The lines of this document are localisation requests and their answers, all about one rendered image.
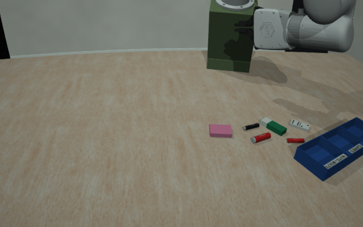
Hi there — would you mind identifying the green and white eraser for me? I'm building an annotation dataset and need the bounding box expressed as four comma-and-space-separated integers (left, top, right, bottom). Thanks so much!
260, 117, 287, 136

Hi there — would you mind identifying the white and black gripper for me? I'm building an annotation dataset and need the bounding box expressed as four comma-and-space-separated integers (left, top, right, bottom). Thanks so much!
234, 6, 296, 50

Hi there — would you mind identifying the white domino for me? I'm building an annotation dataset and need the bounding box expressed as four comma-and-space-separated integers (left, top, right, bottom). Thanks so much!
289, 119, 310, 132

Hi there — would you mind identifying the black battery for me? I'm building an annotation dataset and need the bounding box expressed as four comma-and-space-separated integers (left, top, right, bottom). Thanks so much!
243, 123, 259, 131

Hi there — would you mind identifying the blue compartment tray with labels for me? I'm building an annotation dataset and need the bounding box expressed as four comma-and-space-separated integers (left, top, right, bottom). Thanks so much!
294, 117, 363, 181

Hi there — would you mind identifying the pink rectangular block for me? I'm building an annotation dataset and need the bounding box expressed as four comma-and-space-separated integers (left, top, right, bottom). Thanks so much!
209, 124, 232, 138

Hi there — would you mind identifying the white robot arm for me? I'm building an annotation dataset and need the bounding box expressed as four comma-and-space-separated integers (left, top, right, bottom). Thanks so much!
215, 0, 356, 52

